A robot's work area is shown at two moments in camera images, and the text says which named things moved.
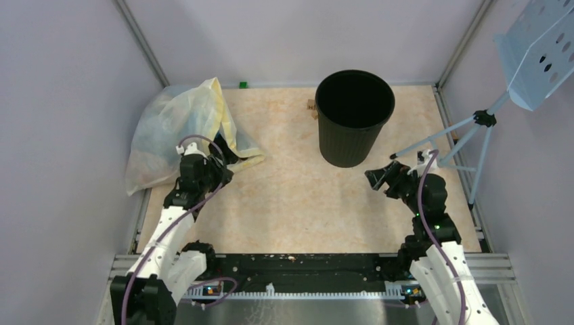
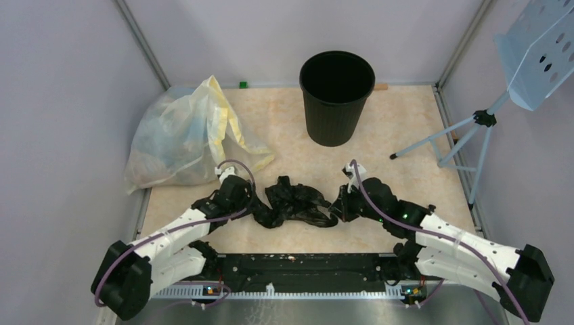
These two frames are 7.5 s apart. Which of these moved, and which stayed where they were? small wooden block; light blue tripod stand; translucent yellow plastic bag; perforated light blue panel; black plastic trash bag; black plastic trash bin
Moved: black plastic trash bin; black plastic trash bag; small wooden block
Stayed: translucent yellow plastic bag; light blue tripod stand; perforated light blue panel
